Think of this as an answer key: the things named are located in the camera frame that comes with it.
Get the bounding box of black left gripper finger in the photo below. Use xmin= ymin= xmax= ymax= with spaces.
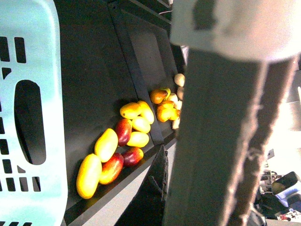
xmin=115 ymin=145 xmax=168 ymax=226

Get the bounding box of light teal plastic basket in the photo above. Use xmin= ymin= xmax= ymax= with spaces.
xmin=0 ymin=0 xmax=68 ymax=226

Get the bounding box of brown basket handle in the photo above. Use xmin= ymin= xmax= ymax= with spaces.
xmin=163 ymin=49 xmax=299 ymax=226

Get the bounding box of red mango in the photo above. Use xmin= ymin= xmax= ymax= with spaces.
xmin=99 ymin=153 xmax=124 ymax=185

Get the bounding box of yellow mango large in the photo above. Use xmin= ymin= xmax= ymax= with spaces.
xmin=76 ymin=153 xmax=102 ymax=199

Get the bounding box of black display shelf tray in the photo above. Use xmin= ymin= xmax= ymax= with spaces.
xmin=55 ymin=0 xmax=184 ymax=226

